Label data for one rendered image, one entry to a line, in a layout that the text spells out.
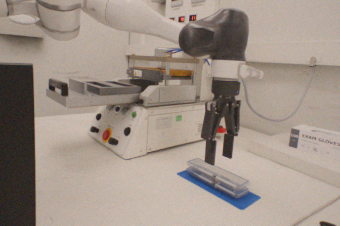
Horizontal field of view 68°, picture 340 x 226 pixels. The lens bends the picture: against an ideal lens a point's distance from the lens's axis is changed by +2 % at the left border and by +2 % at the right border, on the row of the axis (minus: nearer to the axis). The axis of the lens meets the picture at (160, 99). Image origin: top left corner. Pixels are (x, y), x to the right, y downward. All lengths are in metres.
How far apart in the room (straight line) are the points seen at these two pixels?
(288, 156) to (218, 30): 0.55
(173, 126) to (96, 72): 1.58
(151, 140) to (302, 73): 0.76
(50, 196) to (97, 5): 0.51
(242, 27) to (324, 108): 0.70
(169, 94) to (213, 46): 0.35
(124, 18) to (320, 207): 0.71
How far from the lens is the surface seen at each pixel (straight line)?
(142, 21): 0.75
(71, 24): 0.77
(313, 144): 1.07
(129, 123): 0.92
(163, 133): 0.94
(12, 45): 2.30
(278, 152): 1.02
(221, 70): 0.66
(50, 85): 0.95
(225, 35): 0.66
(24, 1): 0.79
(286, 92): 1.34
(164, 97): 0.92
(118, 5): 0.73
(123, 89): 0.89
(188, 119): 1.02
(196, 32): 0.66
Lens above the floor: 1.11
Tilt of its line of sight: 10 degrees down
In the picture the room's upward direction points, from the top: 3 degrees clockwise
